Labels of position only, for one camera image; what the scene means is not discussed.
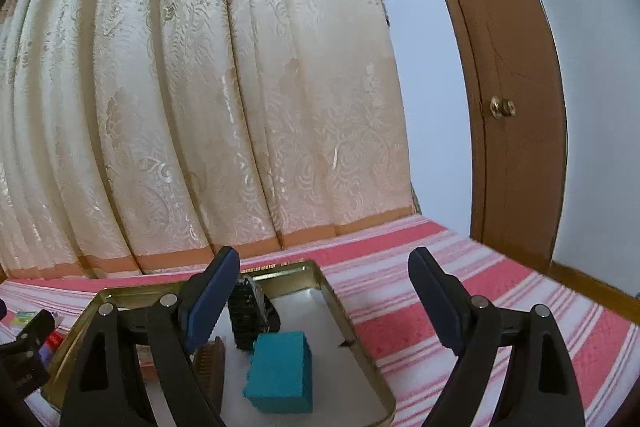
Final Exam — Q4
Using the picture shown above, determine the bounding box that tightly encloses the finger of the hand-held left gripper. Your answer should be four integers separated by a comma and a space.
14, 309, 57, 350

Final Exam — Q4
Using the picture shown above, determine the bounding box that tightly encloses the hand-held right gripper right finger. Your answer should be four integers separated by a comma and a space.
407, 247, 587, 427

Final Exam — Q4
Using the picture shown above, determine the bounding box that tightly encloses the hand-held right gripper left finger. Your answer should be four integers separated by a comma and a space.
59, 246, 241, 427

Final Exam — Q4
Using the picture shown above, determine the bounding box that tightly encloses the brown ridged block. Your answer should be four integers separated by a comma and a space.
192, 337, 227, 402

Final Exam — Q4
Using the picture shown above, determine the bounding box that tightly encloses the teal building block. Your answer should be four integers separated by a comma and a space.
242, 331, 314, 414

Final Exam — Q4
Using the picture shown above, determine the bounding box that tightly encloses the gold metal tin box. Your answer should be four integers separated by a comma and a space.
42, 259, 397, 427

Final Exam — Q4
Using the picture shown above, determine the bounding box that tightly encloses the red building block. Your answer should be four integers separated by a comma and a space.
42, 331, 67, 354

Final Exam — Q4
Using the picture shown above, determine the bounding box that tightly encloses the pink striped bedsheet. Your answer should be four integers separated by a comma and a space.
0, 214, 640, 427

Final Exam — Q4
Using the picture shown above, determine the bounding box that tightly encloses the brown wooden baseboard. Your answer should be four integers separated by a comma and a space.
547, 259, 640, 327

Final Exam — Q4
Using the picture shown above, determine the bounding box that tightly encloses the brass door knob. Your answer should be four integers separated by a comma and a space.
489, 96, 517, 119

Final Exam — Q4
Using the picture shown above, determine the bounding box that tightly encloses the brown wooden door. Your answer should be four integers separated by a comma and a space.
404, 0, 569, 275

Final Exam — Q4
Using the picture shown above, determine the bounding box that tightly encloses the cream floral curtain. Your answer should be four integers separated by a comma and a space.
0, 0, 418, 280

